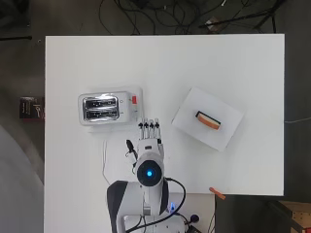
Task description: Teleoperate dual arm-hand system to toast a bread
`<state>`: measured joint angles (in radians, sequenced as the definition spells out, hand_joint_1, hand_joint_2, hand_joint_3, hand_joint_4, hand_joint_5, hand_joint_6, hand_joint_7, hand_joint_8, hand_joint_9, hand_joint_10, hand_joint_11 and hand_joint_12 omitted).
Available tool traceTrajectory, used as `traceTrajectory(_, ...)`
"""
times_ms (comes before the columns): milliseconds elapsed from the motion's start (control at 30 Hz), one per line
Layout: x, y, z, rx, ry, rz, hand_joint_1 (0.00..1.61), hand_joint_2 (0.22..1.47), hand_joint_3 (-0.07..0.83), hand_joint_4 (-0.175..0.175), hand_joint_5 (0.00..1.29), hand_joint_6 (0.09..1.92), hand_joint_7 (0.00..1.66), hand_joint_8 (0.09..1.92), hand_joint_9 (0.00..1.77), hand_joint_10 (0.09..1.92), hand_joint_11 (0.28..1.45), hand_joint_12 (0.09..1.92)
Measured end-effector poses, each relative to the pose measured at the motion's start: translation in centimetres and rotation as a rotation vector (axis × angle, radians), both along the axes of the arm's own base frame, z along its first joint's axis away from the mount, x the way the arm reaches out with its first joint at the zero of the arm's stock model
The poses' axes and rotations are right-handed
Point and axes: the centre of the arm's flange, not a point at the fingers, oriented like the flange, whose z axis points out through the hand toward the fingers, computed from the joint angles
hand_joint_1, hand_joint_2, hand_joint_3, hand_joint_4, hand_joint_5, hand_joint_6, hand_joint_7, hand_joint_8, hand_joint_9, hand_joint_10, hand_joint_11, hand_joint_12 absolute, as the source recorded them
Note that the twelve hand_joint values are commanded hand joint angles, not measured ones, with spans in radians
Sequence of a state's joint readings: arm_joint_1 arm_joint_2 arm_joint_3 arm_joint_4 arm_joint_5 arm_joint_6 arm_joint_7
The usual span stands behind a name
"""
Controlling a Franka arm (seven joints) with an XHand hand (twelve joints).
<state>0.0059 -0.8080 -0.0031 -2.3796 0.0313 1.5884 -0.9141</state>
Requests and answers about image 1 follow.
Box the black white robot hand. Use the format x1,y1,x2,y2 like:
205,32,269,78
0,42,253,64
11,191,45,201
124,116,164,163

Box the orange block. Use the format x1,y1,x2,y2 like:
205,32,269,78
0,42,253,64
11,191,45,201
196,115,222,131

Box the steel toaster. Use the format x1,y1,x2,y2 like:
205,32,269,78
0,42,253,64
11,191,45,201
77,90,141,127

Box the dark red box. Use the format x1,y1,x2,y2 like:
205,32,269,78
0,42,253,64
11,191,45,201
18,96,46,120

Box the white toaster power cord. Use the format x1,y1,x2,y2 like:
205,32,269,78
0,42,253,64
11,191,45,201
101,139,114,186

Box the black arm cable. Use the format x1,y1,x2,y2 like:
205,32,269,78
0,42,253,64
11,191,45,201
125,177,188,233

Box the orange clamp handle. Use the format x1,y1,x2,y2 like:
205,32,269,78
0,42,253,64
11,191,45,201
208,186,226,201

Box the black floor cable tangle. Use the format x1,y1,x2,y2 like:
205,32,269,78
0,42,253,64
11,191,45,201
98,0,234,36

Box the thin white cable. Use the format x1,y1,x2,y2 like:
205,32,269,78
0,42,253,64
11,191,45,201
284,116,311,124

